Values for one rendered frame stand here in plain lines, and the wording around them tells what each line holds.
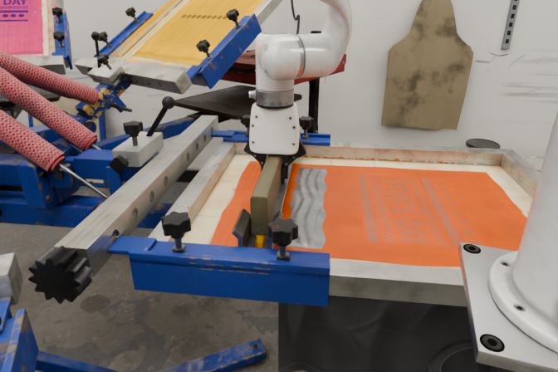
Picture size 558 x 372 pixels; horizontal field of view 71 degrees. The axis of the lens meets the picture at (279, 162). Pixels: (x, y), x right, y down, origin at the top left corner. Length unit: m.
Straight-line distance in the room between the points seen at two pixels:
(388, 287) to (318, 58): 0.38
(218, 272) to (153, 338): 1.36
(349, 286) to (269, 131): 0.34
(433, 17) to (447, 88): 0.47
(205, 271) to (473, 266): 0.37
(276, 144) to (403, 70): 2.05
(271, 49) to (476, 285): 0.46
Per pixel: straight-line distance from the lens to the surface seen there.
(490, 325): 0.35
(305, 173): 0.98
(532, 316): 0.35
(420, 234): 0.79
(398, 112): 2.82
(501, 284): 0.37
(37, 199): 0.99
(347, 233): 0.75
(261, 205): 0.65
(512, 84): 3.06
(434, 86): 2.82
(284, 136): 0.78
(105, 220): 0.67
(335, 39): 0.70
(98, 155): 0.95
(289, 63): 0.66
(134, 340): 1.96
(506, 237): 0.84
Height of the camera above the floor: 1.36
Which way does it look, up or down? 22 degrees down
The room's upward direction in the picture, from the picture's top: straight up
